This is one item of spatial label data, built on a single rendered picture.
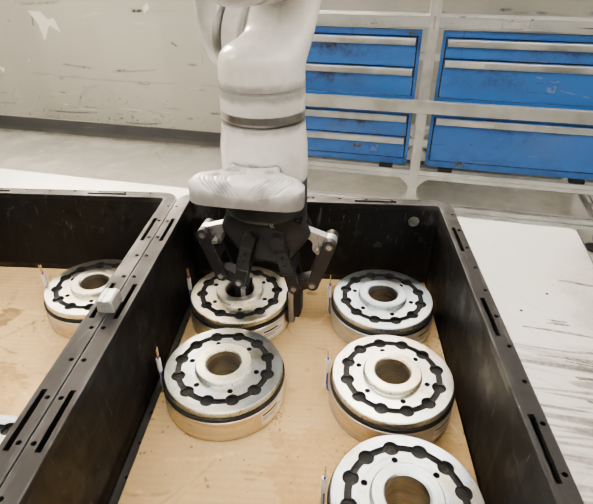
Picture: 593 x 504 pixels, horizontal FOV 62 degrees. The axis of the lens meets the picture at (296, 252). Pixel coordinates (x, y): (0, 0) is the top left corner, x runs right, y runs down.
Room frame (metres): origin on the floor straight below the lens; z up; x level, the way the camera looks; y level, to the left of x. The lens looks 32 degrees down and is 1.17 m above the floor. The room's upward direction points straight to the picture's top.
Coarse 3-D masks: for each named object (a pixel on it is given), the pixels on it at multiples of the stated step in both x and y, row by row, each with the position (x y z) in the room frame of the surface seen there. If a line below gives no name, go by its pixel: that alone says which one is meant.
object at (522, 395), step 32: (448, 224) 0.44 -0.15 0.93; (160, 256) 0.38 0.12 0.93; (128, 288) 0.33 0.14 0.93; (480, 288) 0.33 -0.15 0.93; (480, 320) 0.29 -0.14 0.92; (96, 352) 0.25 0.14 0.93; (512, 352) 0.25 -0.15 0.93; (64, 384) 0.22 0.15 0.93; (512, 384) 0.22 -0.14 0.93; (64, 416) 0.20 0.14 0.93; (544, 416) 0.20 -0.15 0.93; (32, 448) 0.18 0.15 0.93; (544, 448) 0.19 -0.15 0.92; (32, 480) 0.16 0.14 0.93; (544, 480) 0.16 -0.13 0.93
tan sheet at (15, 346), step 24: (0, 288) 0.46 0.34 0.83; (24, 288) 0.46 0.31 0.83; (0, 312) 0.42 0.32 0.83; (24, 312) 0.42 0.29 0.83; (0, 336) 0.38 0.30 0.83; (24, 336) 0.38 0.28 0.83; (48, 336) 0.38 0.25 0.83; (0, 360) 0.35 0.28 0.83; (24, 360) 0.35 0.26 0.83; (48, 360) 0.35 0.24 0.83; (0, 384) 0.32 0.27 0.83; (24, 384) 0.32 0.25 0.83; (0, 408) 0.29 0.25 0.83
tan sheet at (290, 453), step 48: (192, 336) 0.38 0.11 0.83; (288, 336) 0.38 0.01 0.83; (336, 336) 0.38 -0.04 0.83; (432, 336) 0.38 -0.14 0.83; (288, 384) 0.32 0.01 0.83; (288, 432) 0.27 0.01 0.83; (336, 432) 0.27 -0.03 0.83; (144, 480) 0.22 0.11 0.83; (192, 480) 0.22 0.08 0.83; (240, 480) 0.22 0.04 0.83; (288, 480) 0.22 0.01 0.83
